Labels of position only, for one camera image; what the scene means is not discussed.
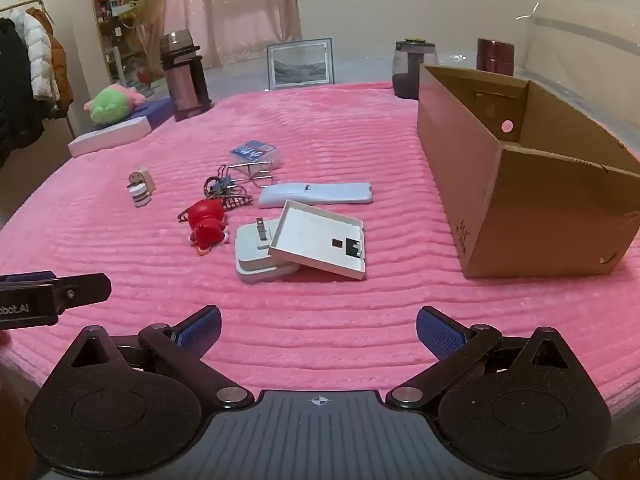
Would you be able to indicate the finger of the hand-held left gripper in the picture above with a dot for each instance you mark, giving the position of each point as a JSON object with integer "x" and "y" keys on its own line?
{"x": 85, "y": 290}
{"x": 25, "y": 277}

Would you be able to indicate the purple flat box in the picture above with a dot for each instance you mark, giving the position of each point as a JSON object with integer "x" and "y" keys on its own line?
{"x": 157, "y": 110}

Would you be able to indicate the white puffer jacket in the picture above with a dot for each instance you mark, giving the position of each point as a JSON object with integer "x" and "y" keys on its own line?
{"x": 37, "y": 55}

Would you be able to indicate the clear plastic sheet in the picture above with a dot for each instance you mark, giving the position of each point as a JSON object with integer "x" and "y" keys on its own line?
{"x": 575, "y": 27}

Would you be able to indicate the white black striped spool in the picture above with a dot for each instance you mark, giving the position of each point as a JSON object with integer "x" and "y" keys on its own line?
{"x": 139, "y": 197}

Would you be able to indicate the beige plug adapter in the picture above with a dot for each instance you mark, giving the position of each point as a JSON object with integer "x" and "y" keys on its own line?
{"x": 145, "y": 177}

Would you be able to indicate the green plush toy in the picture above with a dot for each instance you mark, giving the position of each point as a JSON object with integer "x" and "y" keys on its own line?
{"x": 112, "y": 105}

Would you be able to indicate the silver picture frame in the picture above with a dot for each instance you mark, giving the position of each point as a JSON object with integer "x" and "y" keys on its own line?
{"x": 300, "y": 65}

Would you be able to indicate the black coat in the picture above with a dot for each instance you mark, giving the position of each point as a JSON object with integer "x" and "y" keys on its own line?
{"x": 12, "y": 85}

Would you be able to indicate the pink curtain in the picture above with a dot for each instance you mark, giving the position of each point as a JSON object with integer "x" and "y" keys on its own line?
{"x": 240, "y": 5}

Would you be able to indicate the white power adapter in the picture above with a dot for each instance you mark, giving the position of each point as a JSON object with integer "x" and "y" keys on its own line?
{"x": 250, "y": 255}

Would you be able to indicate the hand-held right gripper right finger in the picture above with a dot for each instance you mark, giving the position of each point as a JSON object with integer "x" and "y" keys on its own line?
{"x": 437, "y": 332}

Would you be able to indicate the dark glass jar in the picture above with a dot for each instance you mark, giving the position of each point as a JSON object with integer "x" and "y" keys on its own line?
{"x": 407, "y": 80}

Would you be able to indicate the blue binder clip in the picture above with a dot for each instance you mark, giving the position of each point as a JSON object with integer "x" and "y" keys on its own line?
{"x": 226, "y": 183}

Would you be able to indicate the brown cardboard box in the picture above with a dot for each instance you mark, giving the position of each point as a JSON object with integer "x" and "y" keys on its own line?
{"x": 540, "y": 220}

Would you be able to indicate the white square plastic tray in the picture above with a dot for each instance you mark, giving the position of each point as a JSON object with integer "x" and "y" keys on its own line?
{"x": 310, "y": 232}

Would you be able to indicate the brown jacket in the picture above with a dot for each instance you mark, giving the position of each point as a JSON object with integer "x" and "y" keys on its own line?
{"x": 62, "y": 70}

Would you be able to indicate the maroon metal canister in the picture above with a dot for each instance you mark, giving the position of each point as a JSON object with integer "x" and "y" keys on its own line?
{"x": 495, "y": 57}

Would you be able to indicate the pink ribbed blanket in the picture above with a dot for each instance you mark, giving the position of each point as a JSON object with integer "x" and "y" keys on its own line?
{"x": 325, "y": 125}

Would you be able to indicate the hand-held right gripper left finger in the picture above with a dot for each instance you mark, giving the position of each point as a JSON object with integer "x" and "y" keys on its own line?
{"x": 202, "y": 332}

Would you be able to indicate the brown patterned hair claw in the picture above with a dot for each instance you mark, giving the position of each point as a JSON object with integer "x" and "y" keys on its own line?
{"x": 237, "y": 201}

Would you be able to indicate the pink thermos with black frame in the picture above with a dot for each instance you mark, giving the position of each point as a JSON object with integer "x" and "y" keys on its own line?
{"x": 182, "y": 85}

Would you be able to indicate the white remote control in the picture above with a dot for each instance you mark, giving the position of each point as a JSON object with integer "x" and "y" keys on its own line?
{"x": 320, "y": 193}

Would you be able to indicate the red and white packet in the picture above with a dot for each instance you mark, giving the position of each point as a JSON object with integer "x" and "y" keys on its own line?
{"x": 205, "y": 217}

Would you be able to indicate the clear box with blue label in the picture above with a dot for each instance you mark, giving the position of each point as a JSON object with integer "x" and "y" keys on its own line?
{"x": 252, "y": 152}

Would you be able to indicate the white flat box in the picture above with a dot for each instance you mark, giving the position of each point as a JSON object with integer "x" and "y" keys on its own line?
{"x": 107, "y": 137}

